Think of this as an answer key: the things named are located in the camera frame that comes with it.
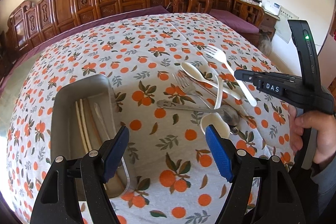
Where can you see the white ceramic soup spoon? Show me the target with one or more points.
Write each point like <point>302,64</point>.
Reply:
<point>215,119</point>

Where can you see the white plastic fork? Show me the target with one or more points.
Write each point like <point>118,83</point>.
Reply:
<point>219,55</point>

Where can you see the person's right hand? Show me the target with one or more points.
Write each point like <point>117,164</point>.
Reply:
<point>325,126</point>

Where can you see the grey metal tray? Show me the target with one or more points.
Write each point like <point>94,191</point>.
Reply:
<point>85,114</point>

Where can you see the metal fork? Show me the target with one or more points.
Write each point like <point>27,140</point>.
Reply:
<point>187,87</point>

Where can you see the purple armchair cushion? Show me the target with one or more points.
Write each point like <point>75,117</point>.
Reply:
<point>234,22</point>

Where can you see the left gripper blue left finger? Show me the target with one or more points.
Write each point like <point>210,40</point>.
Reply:
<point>57,200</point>

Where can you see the wooden side cabinet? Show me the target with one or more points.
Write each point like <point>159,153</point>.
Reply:
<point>268,23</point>

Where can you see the white plastic spoon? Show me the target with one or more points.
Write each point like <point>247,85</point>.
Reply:
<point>191,71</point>

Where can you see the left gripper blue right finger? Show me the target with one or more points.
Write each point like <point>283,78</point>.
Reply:
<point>261,189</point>

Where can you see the metal smiley spoon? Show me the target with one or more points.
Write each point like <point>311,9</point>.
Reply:
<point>228,114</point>

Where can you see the orange print tablecloth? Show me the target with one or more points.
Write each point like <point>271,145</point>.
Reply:
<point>176,180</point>

